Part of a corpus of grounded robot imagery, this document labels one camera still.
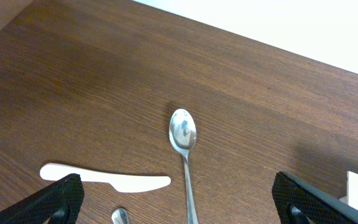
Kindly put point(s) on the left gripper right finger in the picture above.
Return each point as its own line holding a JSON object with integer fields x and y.
{"x": 297, "y": 201}

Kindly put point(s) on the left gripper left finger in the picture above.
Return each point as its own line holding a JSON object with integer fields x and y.
{"x": 60, "y": 202}

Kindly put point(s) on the white plastic knife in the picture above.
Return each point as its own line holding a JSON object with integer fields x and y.
{"x": 120, "y": 182}

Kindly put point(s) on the large steel spoon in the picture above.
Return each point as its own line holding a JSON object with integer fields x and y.
{"x": 182, "y": 135}

